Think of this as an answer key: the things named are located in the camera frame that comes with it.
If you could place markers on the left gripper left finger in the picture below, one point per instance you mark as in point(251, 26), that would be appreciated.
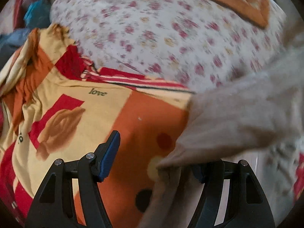
point(53, 204)

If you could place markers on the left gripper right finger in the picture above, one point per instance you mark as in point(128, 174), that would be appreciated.
point(247, 205)

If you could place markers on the grey beige jacket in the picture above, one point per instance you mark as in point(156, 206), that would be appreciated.
point(260, 110)

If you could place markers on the blue clothing pile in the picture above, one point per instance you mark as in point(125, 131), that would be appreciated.
point(18, 19)

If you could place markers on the orange red fleece blanket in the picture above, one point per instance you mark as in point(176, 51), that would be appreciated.
point(54, 104)

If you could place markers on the floral quilt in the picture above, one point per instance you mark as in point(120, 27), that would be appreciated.
point(197, 43)

